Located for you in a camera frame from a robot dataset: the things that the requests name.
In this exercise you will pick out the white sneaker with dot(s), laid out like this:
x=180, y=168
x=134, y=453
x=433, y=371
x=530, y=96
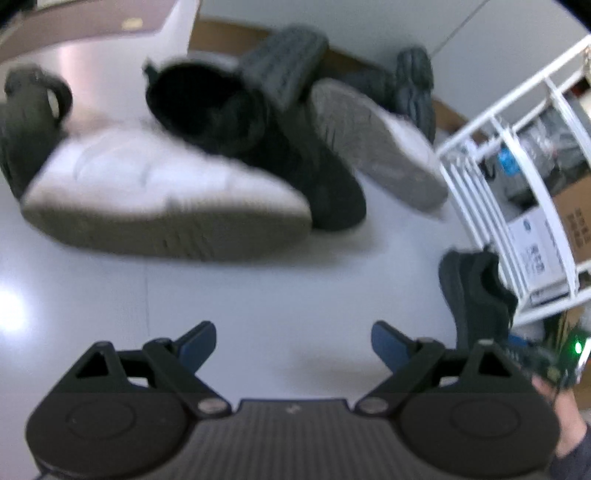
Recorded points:
x=138, y=175
x=369, y=138

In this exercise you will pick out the white printed box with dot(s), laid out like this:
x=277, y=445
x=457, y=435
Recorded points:
x=535, y=249

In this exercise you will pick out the white metal shoe rack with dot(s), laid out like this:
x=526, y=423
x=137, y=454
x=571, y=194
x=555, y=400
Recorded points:
x=545, y=310

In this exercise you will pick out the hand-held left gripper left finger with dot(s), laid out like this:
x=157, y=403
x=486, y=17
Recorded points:
x=198, y=342

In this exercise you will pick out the brown cardboard box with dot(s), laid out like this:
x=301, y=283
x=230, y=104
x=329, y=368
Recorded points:
x=577, y=217

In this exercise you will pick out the plastic-wrapped water bottles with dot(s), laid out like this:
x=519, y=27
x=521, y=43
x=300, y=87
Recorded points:
x=531, y=152

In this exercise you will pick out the brown door mat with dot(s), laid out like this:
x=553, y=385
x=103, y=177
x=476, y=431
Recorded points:
x=69, y=27

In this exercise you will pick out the grey buckle clog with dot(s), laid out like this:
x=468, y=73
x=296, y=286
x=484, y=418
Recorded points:
x=286, y=60
x=415, y=92

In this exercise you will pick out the person's right hand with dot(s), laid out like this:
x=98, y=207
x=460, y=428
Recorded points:
x=568, y=415

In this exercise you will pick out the person's right forearm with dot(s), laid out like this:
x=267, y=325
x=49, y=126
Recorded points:
x=575, y=466

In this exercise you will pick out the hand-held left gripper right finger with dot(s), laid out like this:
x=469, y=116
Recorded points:
x=388, y=342

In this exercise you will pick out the grey cabinet with brown plinth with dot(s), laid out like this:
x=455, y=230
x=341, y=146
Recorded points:
x=369, y=27

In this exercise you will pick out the black shoe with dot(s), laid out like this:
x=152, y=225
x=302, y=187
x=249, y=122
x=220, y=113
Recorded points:
x=466, y=290

